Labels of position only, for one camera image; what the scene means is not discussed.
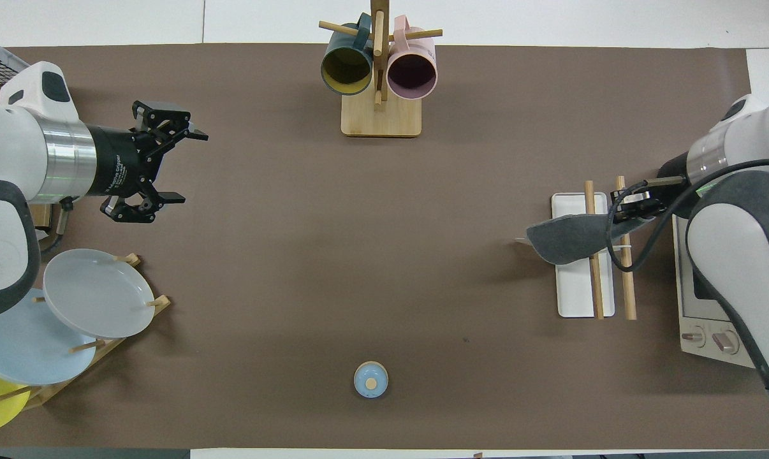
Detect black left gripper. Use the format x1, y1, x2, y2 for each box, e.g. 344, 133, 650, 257
89, 100, 209, 224

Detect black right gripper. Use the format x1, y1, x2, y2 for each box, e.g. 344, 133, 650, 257
610, 152, 694, 225

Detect purple and grey towel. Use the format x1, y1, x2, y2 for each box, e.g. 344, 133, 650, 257
515, 213, 657, 266

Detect white towel rack wooden bars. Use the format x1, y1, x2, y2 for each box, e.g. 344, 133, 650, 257
551, 176, 638, 321

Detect wooden plate rack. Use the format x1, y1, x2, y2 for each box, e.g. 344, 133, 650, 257
0, 253, 172, 410

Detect grey plate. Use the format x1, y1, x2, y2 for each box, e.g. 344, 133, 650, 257
43, 249, 156, 339

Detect beige toaster oven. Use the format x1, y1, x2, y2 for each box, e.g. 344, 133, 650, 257
675, 214, 758, 369

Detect dark teal mug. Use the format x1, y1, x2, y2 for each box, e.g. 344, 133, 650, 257
321, 13, 375, 96

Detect light blue plate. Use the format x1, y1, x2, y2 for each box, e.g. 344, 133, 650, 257
0, 288, 97, 386

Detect brown table mat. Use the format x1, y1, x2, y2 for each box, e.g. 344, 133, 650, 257
0, 43, 769, 450

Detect wooden mug tree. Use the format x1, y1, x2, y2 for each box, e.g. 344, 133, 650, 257
319, 0, 443, 138

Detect pink mug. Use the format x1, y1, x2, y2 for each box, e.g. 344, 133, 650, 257
386, 15, 438, 101

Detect small blue lidded jar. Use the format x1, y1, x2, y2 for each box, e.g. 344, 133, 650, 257
353, 361, 389, 399

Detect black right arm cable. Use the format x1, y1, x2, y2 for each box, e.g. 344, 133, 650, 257
606, 158, 769, 273

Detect black wire basket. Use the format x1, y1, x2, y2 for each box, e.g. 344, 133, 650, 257
0, 57, 29, 87

